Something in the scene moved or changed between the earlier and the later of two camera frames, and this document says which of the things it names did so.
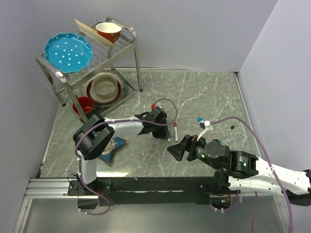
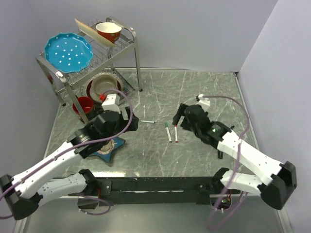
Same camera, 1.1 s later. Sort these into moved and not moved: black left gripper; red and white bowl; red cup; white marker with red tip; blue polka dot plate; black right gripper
Moved: black right gripper; black left gripper
Not moved: red and white bowl; white marker with red tip; blue polka dot plate; red cup
